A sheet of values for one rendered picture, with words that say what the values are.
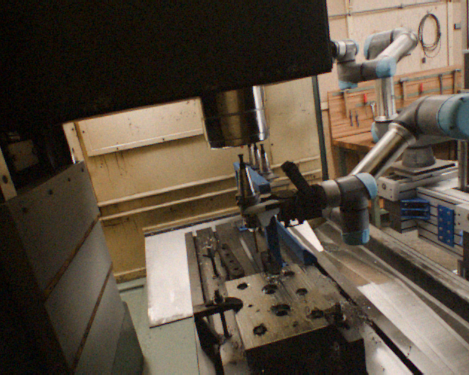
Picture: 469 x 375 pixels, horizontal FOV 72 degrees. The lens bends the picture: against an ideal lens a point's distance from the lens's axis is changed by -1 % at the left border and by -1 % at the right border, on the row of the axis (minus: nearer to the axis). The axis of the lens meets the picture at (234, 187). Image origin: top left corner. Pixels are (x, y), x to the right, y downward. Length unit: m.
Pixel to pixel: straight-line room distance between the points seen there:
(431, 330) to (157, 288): 1.13
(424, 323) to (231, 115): 0.91
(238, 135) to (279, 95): 1.18
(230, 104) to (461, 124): 0.60
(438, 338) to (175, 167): 1.36
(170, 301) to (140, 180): 0.66
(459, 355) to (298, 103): 1.34
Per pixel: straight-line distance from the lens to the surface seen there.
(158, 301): 1.65
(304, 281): 0.97
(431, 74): 4.42
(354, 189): 0.91
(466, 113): 1.03
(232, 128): 0.72
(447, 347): 1.23
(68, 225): 0.84
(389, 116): 1.81
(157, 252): 1.83
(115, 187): 1.87
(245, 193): 0.82
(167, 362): 1.40
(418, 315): 1.30
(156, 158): 1.82
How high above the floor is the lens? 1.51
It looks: 15 degrees down
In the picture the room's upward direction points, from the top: 11 degrees counter-clockwise
